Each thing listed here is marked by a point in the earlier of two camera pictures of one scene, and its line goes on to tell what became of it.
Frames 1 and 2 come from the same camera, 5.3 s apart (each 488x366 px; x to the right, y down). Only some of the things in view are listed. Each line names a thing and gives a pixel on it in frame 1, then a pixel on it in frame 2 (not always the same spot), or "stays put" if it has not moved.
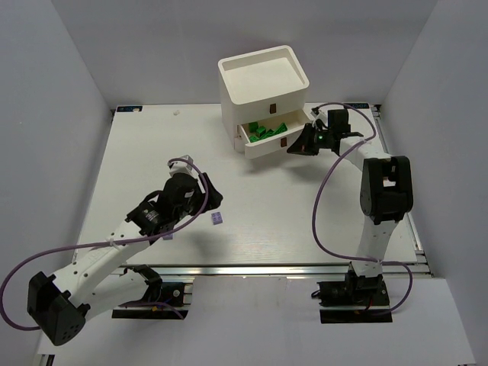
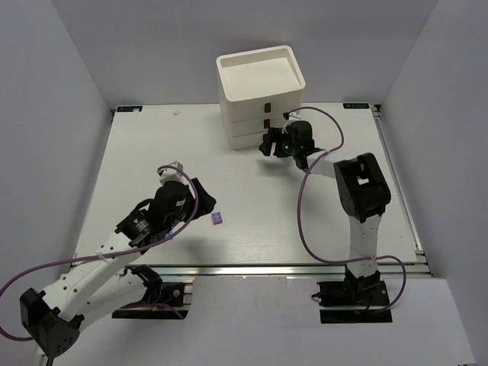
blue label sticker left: (129, 108) stays put
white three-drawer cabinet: (263, 97) stays put
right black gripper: (312, 138) to (274, 142)
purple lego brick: (216, 218) stays put
